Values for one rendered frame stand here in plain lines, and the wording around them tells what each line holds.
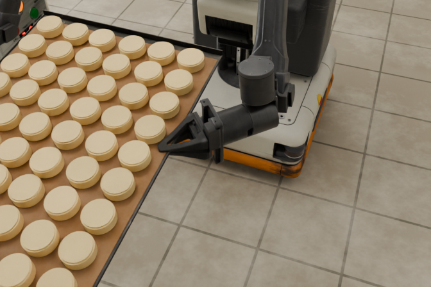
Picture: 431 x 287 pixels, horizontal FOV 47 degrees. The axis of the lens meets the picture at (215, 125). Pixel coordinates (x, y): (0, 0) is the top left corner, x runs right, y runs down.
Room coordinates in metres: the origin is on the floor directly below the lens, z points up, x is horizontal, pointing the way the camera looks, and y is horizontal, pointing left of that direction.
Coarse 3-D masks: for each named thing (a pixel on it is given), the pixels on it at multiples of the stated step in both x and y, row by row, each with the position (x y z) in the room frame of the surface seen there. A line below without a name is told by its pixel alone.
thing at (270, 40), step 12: (264, 0) 0.76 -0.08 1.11; (276, 0) 0.75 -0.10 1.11; (264, 12) 0.74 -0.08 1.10; (276, 12) 0.74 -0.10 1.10; (264, 24) 0.73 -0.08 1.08; (276, 24) 0.73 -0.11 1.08; (264, 36) 0.72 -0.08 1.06; (276, 36) 0.72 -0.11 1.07; (264, 48) 0.71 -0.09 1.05; (276, 48) 0.71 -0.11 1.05; (276, 60) 0.69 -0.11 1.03; (288, 60) 0.72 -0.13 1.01; (276, 72) 0.68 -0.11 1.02; (288, 72) 0.70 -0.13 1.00
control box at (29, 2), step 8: (24, 0) 1.28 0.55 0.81; (32, 0) 1.31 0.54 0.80; (40, 0) 1.35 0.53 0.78; (24, 8) 1.27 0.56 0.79; (32, 8) 1.30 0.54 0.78; (40, 8) 1.34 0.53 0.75; (24, 16) 1.26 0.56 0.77; (40, 16) 1.33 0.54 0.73; (24, 24) 1.25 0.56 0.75; (32, 24) 1.28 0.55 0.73; (24, 32) 1.24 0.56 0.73; (16, 40) 1.20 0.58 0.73; (0, 48) 1.14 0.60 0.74; (8, 48) 1.17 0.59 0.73; (0, 56) 1.14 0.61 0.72
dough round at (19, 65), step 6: (12, 54) 0.76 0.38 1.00; (18, 54) 0.76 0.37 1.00; (24, 54) 0.76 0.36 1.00; (6, 60) 0.74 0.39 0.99; (12, 60) 0.74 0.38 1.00; (18, 60) 0.74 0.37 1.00; (24, 60) 0.74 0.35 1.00; (6, 66) 0.73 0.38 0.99; (12, 66) 0.73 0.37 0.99; (18, 66) 0.73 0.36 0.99; (24, 66) 0.73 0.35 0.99; (30, 66) 0.75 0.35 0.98; (6, 72) 0.72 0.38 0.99; (12, 72) 0.72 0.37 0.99; (18, 72) 0.72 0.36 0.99; (24, 72) 0.73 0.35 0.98
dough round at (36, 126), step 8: (40, 112) 0.61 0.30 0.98; (24, 120) 0.60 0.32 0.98; (32, 120) 0.59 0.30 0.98; (40, 120) 0.59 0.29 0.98; (48, 120) 0.60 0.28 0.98; (24, 128) 0.58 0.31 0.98; (32, 128) 0.58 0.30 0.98; (40, 128) 0.58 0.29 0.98; (48, 128) 0.58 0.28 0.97; (24, 136) 0.57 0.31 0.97; (32, 136) 0.57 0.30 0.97; (40, 136) 0.57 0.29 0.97
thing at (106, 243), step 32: (32, 32) 0.85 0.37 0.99; (0, 64) 0.76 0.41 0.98; (32, 64) 0.75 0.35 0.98; (64, 64) 0.75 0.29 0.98; (192, 96) 0.66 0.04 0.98; (96, 128) 0.59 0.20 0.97; (64, 160) 0.53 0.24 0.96; (160, 160) 0.52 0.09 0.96; (96, 192) 0.47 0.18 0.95; (64, 224) 0.41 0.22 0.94; (0, 256) 0.37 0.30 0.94; (32, 256) 0.37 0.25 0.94; (96, 256) 0.36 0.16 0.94
